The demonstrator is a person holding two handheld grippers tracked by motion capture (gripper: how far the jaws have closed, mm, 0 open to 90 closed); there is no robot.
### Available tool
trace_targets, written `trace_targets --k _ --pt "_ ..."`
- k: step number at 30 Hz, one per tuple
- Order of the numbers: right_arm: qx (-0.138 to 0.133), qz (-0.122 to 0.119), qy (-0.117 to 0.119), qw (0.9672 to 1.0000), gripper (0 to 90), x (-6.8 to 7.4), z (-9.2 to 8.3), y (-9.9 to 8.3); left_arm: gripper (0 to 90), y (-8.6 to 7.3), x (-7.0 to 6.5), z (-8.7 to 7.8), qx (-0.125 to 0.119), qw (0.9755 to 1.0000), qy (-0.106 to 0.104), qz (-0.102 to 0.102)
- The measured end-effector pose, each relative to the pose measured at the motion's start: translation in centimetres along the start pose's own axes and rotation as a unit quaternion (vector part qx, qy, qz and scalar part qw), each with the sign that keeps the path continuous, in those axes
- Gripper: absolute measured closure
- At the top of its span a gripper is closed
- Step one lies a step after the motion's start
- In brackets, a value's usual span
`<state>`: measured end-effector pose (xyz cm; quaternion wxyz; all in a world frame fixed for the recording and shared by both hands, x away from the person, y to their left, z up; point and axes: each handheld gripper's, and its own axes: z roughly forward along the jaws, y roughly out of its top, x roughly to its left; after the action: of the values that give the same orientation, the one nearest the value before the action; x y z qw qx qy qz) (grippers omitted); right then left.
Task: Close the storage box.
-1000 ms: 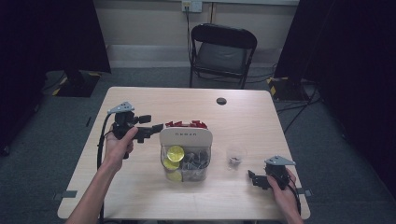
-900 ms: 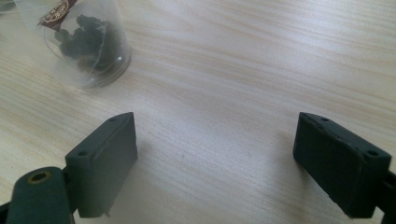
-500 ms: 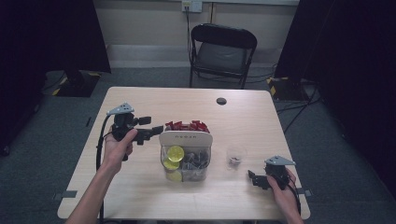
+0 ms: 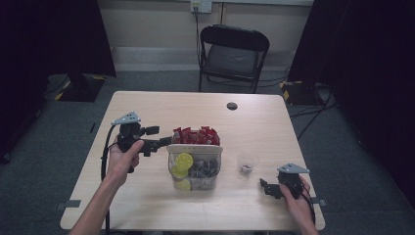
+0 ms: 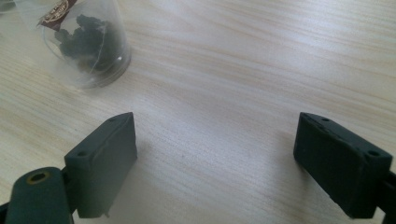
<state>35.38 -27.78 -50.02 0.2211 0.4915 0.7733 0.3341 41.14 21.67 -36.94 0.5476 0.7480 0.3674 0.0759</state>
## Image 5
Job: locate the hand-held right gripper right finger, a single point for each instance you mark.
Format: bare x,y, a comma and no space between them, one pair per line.
339,168

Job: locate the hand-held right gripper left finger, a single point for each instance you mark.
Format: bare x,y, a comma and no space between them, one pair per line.
102,168

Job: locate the clear glass cup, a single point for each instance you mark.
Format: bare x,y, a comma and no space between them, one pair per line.
115,67

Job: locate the tea bag with red label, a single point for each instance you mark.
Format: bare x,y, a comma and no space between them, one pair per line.
90,43

